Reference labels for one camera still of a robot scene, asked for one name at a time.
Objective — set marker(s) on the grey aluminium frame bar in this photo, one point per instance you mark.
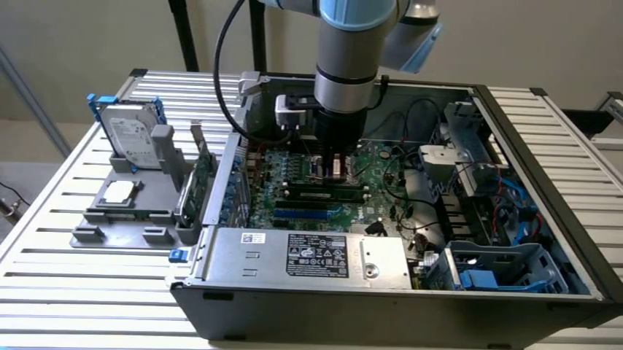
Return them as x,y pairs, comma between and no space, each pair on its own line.
33,102

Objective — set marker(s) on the grey parts rack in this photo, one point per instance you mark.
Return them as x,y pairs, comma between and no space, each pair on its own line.
145,215

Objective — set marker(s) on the black open PC case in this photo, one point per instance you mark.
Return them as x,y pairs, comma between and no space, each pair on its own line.
369,313

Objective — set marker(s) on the silver power supply unit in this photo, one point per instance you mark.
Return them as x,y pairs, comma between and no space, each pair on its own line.
301,257

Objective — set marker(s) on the grey case latch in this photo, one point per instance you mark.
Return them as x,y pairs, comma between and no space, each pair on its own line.
250,82

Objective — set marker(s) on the CPU socket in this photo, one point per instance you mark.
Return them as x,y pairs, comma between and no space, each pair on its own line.
314,166

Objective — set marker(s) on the blue-grey disk bay cage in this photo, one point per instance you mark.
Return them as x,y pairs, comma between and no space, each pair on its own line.
505,268

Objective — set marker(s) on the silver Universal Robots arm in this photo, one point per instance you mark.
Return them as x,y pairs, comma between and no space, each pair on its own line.
340,54

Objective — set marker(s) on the blue plastic clip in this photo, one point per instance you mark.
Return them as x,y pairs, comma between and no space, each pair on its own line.
177,255

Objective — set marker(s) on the blue disk bracket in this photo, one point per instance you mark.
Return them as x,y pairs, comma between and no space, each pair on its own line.
160,109

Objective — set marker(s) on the silver hard disk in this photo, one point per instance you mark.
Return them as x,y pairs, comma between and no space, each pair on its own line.
129,135

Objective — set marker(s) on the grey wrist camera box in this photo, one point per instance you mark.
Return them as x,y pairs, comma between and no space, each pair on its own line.
289,111

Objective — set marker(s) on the light grey plastic shroud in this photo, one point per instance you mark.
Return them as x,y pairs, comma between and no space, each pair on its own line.
437,156

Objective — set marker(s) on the green graphics card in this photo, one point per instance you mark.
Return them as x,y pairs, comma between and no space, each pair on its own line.
196,182

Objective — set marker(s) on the green motherboard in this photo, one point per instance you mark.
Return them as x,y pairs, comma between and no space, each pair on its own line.
378,182

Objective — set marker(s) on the blue expansion slot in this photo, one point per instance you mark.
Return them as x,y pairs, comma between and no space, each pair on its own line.
304,214

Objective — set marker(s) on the aluminium frame profile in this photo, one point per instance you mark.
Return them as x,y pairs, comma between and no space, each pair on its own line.
608,120

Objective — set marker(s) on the black stand post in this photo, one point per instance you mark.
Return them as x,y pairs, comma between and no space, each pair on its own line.
256,33
184,33

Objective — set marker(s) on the grey metal drive bay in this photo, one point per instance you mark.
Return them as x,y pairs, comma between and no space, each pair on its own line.
469,146

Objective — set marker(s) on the black RAM stick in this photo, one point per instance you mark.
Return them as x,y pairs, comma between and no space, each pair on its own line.
316,196

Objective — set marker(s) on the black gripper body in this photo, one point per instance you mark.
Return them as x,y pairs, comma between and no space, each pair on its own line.
340,125

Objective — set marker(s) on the white-topped CPU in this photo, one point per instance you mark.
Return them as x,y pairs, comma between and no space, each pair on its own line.
118,191

